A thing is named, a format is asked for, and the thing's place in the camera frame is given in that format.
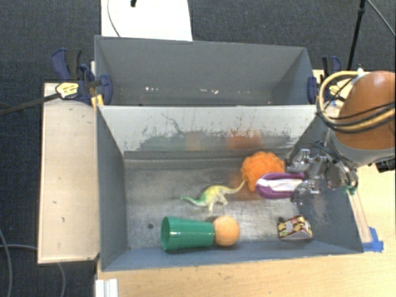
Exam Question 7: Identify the orange ball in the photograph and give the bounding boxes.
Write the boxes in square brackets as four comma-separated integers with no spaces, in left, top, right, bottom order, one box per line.
[212,215,241,248]

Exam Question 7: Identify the small colourful printed box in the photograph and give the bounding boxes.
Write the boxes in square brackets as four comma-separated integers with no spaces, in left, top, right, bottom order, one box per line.
[277,215,314,241]

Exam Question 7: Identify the green plastic cup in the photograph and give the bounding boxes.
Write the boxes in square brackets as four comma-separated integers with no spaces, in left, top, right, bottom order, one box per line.
[160,216,216,254]

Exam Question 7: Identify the purple and white oval ring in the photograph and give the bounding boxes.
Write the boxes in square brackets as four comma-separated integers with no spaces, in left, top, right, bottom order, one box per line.
[255,172,306,200]

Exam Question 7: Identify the orange mesh sponge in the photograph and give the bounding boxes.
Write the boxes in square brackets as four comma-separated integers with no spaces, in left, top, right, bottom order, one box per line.
[240,151,286,193]

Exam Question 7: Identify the pale wood board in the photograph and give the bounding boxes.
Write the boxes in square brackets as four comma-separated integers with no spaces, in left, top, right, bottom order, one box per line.
[37,82,101,264]

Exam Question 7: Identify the green and yellow toy dinosaur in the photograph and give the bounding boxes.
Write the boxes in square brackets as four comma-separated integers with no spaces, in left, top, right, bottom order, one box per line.
[179,180,247,213]

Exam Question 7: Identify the grey metal bin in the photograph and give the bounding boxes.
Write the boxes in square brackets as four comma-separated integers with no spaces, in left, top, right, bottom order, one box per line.
[93,35,364,272]

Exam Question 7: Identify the black cylinder on white bracket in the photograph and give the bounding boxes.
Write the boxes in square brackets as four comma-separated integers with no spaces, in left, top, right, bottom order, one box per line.
[375,157,396,174]

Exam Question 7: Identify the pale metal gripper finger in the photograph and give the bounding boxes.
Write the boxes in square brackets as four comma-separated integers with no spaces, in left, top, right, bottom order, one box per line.
[290,180,315,204]
[285,148,311,179]

